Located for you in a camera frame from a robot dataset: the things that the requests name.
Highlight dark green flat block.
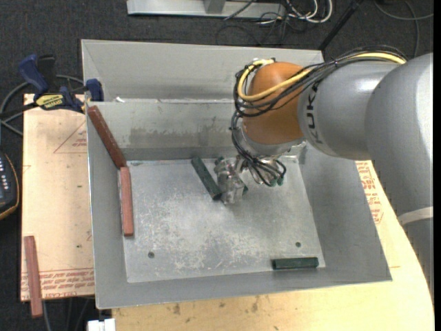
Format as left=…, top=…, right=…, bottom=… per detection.
left=271, top=257, right=320, bottom=272
left=191, top=156, right=222, bottom=201

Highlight grey metal bin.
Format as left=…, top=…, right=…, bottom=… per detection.
left=81, top=39, right=393, bottom=310

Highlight red-brown flat block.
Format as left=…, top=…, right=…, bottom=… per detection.
left=87, top=105, right=128, bottom=169
left=23, top=235, right=44, bottom=319
left=119, top=166, right=135, bottom=238

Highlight brown cardboard board red print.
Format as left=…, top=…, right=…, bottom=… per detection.
left=20, top=93, right=402, bottom=303

